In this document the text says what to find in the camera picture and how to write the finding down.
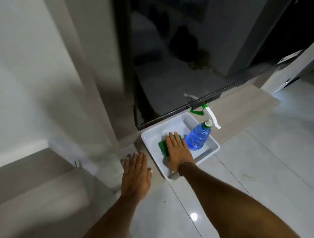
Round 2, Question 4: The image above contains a person's left hand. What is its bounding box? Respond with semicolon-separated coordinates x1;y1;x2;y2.
121;151;153;199

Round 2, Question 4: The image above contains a person's right hand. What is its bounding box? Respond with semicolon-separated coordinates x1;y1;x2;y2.
165;132;196;175

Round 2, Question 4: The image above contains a green cleaning cloth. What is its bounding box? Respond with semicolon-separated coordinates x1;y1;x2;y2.
158;134;183;157

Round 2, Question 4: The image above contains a person's right forearm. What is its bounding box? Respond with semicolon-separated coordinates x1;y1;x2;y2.
178;162;314;238

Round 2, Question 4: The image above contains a person's left forearm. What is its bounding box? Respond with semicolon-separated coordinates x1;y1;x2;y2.
83;194;148;238

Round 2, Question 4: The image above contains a blue spray bottle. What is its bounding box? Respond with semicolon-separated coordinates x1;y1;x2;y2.
185;103;221;150

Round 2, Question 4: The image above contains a white plastic tray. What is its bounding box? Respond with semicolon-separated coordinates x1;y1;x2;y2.
141;112;220;182

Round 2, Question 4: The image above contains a black television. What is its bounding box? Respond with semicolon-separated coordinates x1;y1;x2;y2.
115;0;314;131

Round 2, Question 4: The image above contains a grey wooden ledge shelf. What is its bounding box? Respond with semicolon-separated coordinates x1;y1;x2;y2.
117;84;281;187

